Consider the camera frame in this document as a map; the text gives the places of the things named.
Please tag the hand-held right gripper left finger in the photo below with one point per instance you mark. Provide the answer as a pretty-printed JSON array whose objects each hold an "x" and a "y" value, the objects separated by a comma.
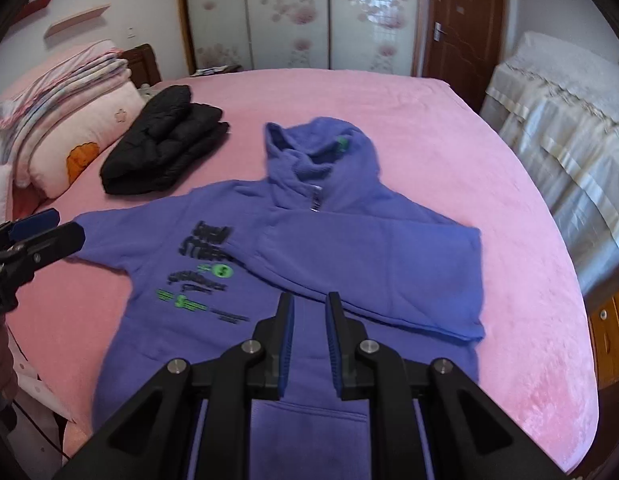
[{"x": 286, "y": 347}]

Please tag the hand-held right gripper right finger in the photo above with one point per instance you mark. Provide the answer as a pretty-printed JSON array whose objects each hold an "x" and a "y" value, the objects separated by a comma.
[{"x": 333, "y": 347}]

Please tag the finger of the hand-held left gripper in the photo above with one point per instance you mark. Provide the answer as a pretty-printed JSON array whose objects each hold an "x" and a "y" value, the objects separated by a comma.
[
  {"x": 54, "y": 242},
  {"x": 37, "y": 222}
]

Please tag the purple zip hoodie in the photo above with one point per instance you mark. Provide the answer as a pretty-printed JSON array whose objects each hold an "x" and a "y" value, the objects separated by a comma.
[{"x": 369, "y": 255}]

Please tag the white pillow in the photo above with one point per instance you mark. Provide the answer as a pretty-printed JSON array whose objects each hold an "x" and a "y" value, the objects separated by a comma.
[{"x": 0, "y": 195}]

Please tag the pink pillow with orange print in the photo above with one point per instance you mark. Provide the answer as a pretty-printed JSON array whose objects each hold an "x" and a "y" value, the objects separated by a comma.
[{"x": 104, "y": 125}]

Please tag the stack of folded quilts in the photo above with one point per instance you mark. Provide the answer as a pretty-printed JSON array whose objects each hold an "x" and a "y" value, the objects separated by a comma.
[{"x": 64, "y": 90}]

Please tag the black puffer jacket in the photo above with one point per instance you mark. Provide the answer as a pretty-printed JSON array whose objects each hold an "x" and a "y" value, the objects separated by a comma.
[{"x": 164, "y": 150}]

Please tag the wooden headboard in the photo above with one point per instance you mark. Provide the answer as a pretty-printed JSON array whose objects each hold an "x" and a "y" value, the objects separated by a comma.
[{"x": 142, "y": 62}]

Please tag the pink bed blanket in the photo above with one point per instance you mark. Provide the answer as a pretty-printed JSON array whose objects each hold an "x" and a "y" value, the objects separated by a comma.
[{"x": 464, "y": 160}]

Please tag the wooden drawer cabinet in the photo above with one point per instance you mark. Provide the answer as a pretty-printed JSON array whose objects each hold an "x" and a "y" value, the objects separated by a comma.
[{"x": 612, "y": 335}]

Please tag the furniture under white lace cloth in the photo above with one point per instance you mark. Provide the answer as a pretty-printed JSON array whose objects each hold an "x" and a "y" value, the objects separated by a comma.
[{"x": 564, "y": 120}]

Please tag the floral sliding-door wardrobe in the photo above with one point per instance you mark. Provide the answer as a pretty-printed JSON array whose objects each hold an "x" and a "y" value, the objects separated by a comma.
[{"x": 289, "y": 15}]

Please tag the brown wooden door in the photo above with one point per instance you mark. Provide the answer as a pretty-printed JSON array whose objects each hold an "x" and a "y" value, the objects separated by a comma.
[{"x": 469, "y": 20}]

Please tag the pink wall shelf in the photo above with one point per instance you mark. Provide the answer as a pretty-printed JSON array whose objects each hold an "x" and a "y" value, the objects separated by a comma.
[{"x": 77, "y": 20}]

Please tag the red wall decoration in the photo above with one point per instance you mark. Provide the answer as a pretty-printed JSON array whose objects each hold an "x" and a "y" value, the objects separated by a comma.
[{"x": 39, "y": 5}]

